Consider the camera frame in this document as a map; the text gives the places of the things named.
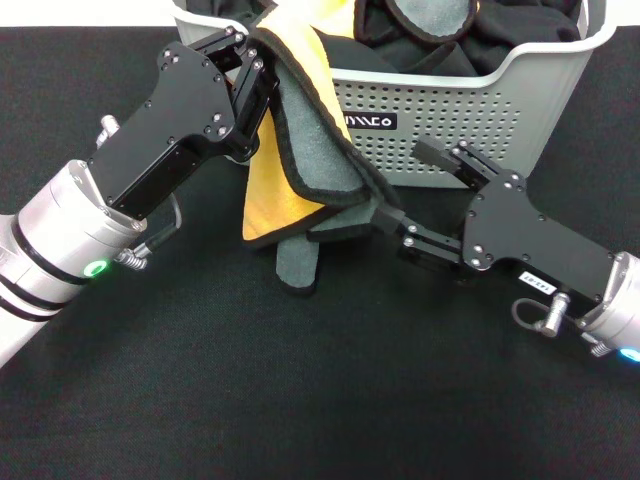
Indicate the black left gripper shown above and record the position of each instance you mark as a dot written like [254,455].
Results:
[185,110]

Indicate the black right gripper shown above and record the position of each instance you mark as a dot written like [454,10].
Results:
[510,225]

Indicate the yellow grey black-edged towel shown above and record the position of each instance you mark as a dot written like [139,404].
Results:
[310,150]

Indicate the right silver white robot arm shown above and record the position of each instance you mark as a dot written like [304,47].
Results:
[625,300]

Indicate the grey perforated plastic storage box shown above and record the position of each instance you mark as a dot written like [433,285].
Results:
[450,130]

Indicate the grey towel with black edge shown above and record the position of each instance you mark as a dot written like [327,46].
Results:
[430,17]

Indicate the black tablecloth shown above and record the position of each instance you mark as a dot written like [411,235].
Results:
[300,390]

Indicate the silver round connector plug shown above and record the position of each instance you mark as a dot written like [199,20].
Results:
[107,130]
[555,312]

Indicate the crumpled black cloth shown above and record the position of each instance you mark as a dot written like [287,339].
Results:
[425,60]

